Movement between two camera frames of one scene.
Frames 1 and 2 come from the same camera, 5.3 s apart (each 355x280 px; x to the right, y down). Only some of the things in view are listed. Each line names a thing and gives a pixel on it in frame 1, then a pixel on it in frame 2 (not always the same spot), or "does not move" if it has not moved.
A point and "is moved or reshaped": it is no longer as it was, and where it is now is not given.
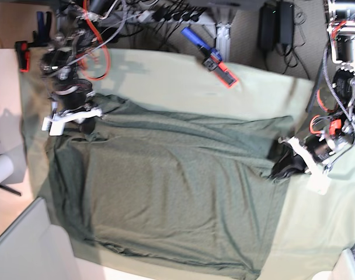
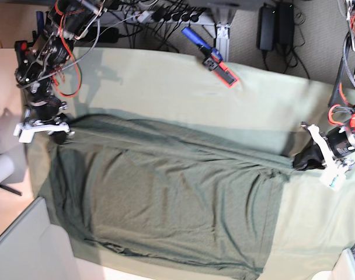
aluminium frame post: [223, 41] does not move
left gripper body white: [55, 123] -> [25, 132]
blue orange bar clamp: [212, 60] does not move
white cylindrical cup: [1, 170] does not move
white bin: [34, 248] does not move
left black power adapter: [267, 27] does not move
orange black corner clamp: [23, 55] does not move
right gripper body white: [318, 181] -> [335, 173]
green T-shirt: [191, 192] is moved or reshaped
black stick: [9, 190] does not move
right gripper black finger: [288, 163] -> [310, 157]
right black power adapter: [286, 23] does not move
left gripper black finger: [88, 125] -> [59, 136]
